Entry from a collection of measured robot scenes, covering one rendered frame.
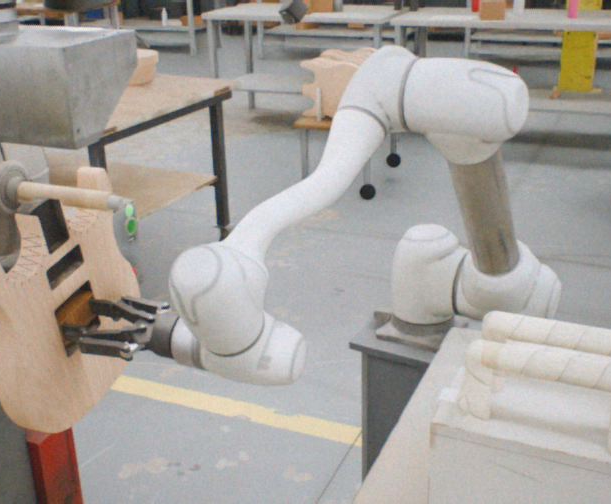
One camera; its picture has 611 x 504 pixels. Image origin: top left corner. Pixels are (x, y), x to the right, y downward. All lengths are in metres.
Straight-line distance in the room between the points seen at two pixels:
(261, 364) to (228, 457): 1.64
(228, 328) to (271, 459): 1.72
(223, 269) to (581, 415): 0.49
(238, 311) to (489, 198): 0.67
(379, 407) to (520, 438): 1.11
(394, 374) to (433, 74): 0.85
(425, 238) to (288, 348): 0.79
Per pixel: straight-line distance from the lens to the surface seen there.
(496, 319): 1.09
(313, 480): 2.78
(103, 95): 1.28
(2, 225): 1.56
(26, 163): 1.59
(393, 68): 1.54
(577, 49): 8.08
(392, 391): 2.11
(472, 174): 1.61
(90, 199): 1.44
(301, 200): 1.34
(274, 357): 1.27
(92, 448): 3.04
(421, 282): 1.99
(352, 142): 1.48
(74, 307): 1.49
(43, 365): 1.45
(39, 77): 1.24
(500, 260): 1.83
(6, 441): 1.94
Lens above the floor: 1.70
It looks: 22 degrees down
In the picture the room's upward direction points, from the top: 2 degrees counter-clockwise
